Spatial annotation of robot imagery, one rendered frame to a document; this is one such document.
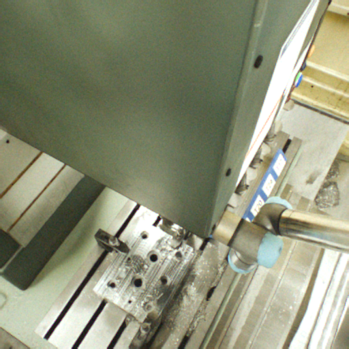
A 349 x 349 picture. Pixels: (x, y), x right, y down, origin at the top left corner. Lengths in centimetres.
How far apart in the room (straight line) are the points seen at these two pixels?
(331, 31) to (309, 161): 58
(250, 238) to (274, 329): 76
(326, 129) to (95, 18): 161
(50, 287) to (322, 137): 140
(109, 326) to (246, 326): 52
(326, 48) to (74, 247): 137
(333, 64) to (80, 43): 142
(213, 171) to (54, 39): 24
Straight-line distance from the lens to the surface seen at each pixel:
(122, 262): 130
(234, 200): 114
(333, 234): 90
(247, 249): 86
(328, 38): 168
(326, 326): 155
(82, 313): 138
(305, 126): 190
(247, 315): 154
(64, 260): 175
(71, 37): 43
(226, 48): 32
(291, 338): 164
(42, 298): 173
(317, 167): 186
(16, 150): 117
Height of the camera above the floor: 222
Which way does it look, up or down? 60 degrees down
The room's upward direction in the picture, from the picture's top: 1 degrees clockwise
